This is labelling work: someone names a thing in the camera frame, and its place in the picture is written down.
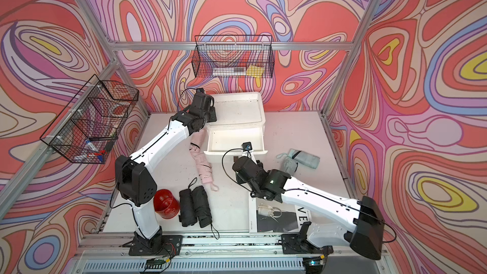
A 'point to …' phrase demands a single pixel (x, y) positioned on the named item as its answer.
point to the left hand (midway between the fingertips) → (212, 111)
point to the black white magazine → (266, 216)
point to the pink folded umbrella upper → (197, 141)
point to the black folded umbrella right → (203, 208)
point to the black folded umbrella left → (188, 216)
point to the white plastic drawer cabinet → (240, 118)
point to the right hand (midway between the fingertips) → (244, 170)
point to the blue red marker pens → (99, 153)
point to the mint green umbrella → (290, 160)
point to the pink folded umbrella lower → (205, 169)
